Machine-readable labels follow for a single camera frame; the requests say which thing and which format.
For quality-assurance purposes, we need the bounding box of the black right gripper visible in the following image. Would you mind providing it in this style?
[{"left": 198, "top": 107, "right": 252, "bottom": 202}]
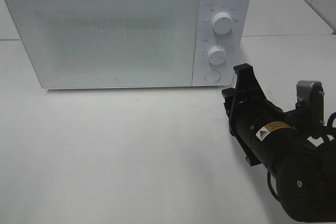
[{"left": 222, "top": 63, "right": 297, "bottom": 166}]

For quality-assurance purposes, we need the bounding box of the white round door button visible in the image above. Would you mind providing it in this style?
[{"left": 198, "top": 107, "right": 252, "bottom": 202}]
[{"left": 204, "top": 70, "right": 221, "bottom": 83}]

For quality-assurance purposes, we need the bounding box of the white timer knob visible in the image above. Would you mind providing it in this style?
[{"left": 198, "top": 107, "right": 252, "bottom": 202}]
[{"left": 207, "top": 46, "right": 227, "bottom": 66}]

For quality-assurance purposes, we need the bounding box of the white microwave door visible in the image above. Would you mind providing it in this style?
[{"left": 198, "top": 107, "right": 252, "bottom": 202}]
[{"left": 5, "top": 0, "right": 198, "bottom": 89}]

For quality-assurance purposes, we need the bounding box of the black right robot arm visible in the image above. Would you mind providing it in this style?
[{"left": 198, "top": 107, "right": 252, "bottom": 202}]
[{"left": 222, "top": 63, "right": 335, "bottom": 223}]

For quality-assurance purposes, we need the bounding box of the white power knob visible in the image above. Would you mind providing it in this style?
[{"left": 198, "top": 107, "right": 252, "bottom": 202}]
[{"left": 211, "top": 10, "right": 234, "bottom": 35}]

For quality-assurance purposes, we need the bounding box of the white microwave oven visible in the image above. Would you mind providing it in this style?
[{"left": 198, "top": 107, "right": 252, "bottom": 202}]
[{"left": 4, "top": 0, "right": 250, "bottom": 89}]

